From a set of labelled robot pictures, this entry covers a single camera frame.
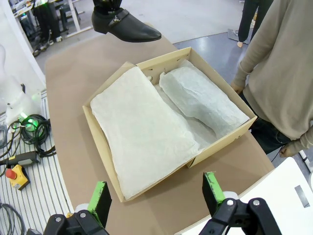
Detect white tissue paper sheet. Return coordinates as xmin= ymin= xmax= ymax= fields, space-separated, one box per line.
xmin=89 ymin=60 xmax=250 ymax=200

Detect person's right hand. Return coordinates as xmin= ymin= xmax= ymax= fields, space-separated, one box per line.
xmin=230 ymin=81 xmax=244 ymax=95

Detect cardboard shoe box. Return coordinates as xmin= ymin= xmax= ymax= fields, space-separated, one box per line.
xmin=82 ymin=47 xmax=258 ymax=203

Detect person in brown sweater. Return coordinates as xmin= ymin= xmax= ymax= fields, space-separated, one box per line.
xmin=230 ymin=0 xmax=313 ymax=162

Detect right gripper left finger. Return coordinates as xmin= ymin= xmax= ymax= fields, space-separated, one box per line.
xmin=44 ymin=181 xmax=112 ymax=235

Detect grey enabling handle device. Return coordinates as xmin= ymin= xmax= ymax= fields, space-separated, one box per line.
xmin=0 ymin=151 xmax=41 ymax=167

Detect grey cable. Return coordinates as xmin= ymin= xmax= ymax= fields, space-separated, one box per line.
xmin=0 ymin=202 xmax=25 ymax=235

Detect white frame desk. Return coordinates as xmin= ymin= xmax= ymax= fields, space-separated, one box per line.
xmin=12 ymin=0 xmax=91 ymax=37

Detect black leather buckle shoe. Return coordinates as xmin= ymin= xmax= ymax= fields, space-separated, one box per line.
xmin=91 ymin=6 xmax=162 ymax=44

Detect person's left forearm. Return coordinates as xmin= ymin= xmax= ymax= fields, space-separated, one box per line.
xmin=285 ymin=115 xmax=313 ymax=156

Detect yellow emergency stop button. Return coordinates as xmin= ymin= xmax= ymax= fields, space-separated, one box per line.
xmin=6 ymin=164 xmax=30 ymax=190

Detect background person in black trousers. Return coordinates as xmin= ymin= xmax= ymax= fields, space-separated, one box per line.
xmin=33 ymin=0 xmax=62 ymax=46

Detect person's left hand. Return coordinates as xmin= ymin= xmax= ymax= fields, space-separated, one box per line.
xmin=279 ymin=143 xmax=300 ymax=158

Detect black cable bundle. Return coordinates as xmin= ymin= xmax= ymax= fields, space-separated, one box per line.
xmin=8 ymin=114 xmax=57 ymax=157

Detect person's right forearm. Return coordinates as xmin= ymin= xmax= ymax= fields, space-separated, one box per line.
xmin=233 ymin=29 xmax=272 ymax=89

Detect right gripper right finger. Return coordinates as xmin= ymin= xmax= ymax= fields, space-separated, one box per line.
xmin=199 ymin=171 xmax=282 ymax=235

